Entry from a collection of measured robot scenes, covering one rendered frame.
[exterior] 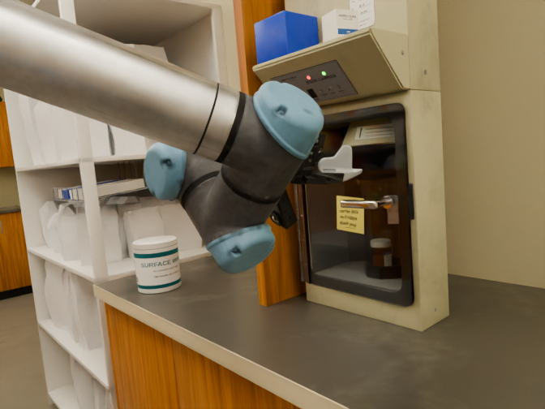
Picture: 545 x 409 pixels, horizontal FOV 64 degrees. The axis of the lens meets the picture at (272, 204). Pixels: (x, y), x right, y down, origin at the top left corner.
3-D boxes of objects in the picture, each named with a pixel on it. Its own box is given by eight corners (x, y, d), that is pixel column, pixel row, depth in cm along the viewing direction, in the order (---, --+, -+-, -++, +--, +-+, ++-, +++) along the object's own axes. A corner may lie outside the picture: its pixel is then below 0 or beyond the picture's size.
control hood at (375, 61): (291, 112, 106) (288, 70, 105) (411, 89, 81) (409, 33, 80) (255, 112, 98) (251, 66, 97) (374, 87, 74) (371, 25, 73)
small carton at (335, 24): (344, 49, 88) (342, 18, 88) (359, 42, 84) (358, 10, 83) (323, 48, 86) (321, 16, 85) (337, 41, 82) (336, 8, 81)
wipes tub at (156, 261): (169, 278, 143) (164, 233, 141) (189, 286, 133) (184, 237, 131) (130, 289, 134) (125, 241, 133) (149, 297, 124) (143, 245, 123)
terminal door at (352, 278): (306, 281, 109) (293, 120, 105) (414, 307, 86) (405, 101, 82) (304, 282, 109) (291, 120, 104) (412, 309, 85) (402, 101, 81)
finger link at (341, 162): (376, 149, 71) (325, 145, 68) (367, 183, 73) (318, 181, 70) (367, 144, 74) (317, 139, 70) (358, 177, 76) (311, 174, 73)
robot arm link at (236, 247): (251, 221, 44) (201, 149, 49) (212, 286, 51) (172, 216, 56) (304, 212, 49) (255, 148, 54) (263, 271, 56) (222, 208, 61)
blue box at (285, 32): (289, 68, 103) (286, 29, 102) (320, 59, 96) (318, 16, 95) (256, 65, 97) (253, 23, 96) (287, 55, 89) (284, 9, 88)
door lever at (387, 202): (355, 207, 93) (354, 195, 93) (393, 208, 86) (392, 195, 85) (338, 210, 90) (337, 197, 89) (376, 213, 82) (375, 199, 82)
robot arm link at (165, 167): (160, 219, 55) (135, 173, 59) (231, 207, 62) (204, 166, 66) (177, 174, 50) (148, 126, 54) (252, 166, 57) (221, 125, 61)
